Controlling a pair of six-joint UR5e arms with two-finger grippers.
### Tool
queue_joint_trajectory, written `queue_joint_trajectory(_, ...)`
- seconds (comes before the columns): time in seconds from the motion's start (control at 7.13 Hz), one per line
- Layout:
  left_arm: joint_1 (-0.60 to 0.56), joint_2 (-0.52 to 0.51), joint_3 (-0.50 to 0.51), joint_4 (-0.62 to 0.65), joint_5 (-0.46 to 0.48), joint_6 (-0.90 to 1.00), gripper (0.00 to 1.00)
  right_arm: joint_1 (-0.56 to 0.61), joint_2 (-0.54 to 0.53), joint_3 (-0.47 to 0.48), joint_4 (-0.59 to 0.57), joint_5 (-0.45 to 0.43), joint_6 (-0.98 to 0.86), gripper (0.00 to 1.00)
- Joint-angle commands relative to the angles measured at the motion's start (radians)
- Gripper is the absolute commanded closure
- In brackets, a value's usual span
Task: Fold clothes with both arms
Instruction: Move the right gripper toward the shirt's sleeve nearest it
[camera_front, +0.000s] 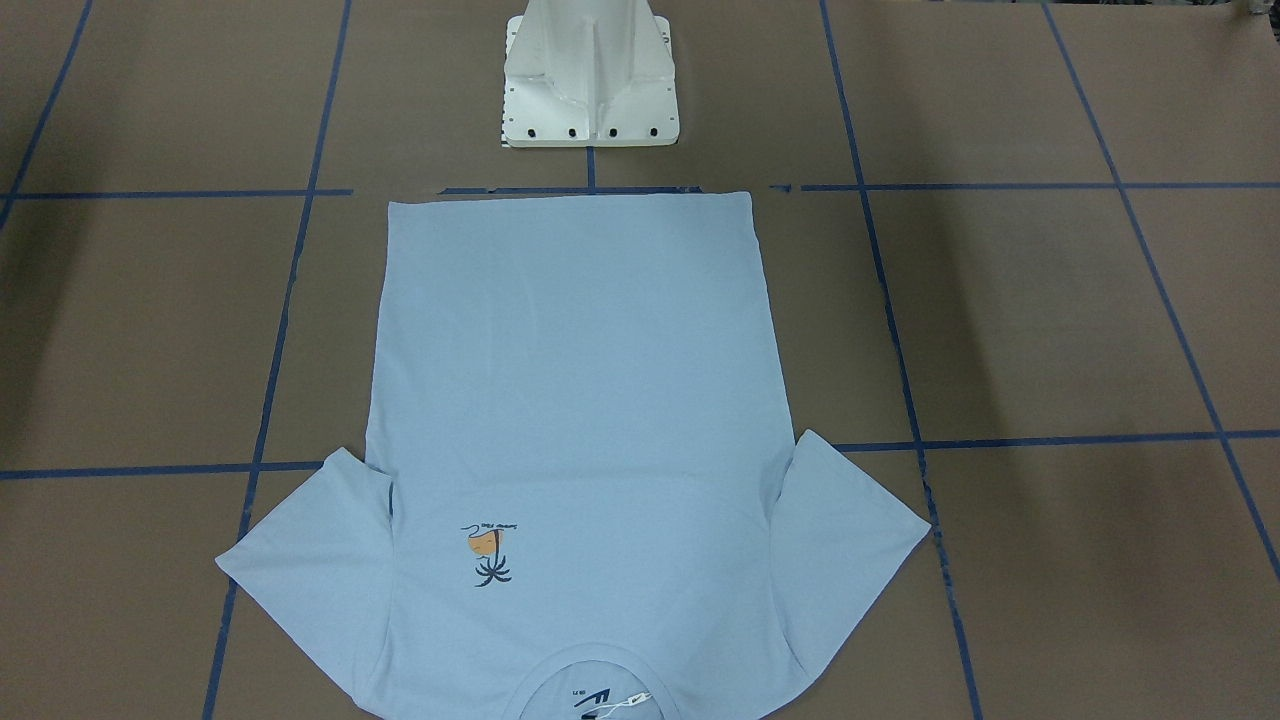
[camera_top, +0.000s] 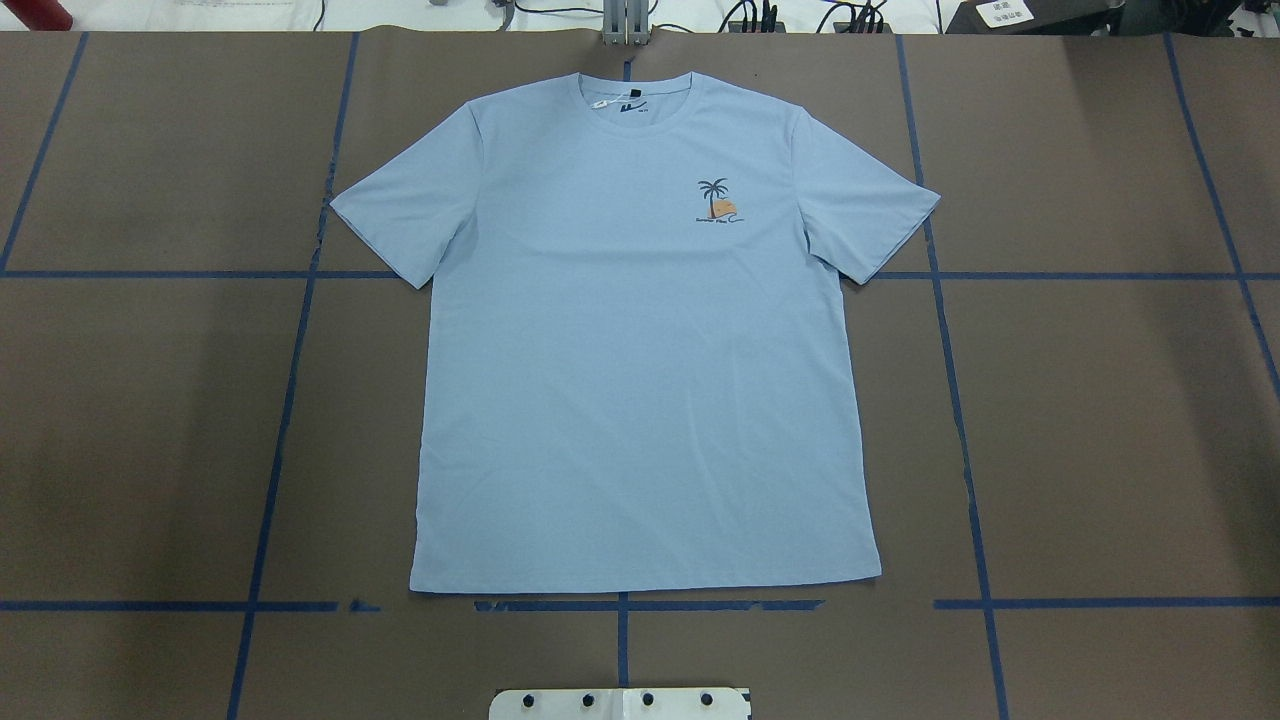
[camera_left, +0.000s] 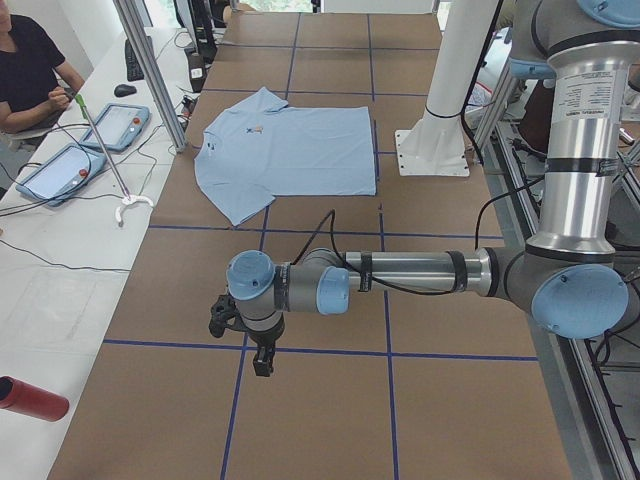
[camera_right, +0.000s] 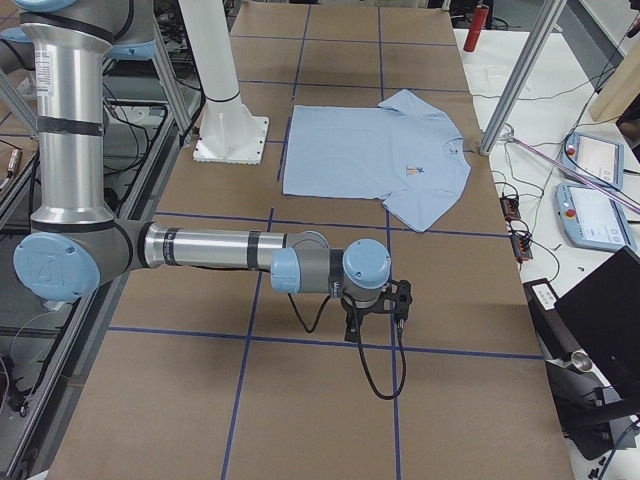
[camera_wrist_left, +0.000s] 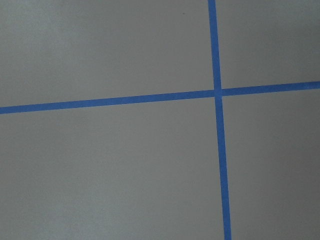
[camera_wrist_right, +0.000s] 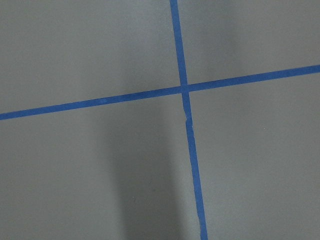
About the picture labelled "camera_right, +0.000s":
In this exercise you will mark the far teach pendant tablet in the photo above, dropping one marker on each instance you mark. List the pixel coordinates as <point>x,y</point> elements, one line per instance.
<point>600,158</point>

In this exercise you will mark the teach pendant tablet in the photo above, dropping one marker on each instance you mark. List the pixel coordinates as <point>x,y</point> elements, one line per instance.
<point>591,220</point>
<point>600,158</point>

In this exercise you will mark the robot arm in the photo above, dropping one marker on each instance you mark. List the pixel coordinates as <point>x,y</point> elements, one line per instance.
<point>77,244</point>

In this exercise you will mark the small orange electronics board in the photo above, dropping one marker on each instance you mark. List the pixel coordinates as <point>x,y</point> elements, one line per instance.
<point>510,208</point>

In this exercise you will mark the near teach pendant tablet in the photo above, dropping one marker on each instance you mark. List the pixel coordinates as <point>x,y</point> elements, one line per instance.
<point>591,220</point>

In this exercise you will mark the aluminium frame post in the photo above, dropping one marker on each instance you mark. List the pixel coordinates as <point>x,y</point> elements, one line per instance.
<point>533,46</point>

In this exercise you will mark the light blue t-shirt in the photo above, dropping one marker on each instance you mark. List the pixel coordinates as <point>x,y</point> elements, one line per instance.
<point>405,153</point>

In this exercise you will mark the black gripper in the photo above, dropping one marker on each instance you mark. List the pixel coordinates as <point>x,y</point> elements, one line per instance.
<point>353,317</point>

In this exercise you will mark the metal stick with white hook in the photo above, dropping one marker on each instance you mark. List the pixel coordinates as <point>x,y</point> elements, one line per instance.
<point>584,179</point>

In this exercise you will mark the wooden board leaning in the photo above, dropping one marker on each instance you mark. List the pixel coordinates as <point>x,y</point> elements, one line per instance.
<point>620,90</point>

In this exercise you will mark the red cylinder bottle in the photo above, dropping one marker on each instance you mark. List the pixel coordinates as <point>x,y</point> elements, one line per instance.
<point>477,24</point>

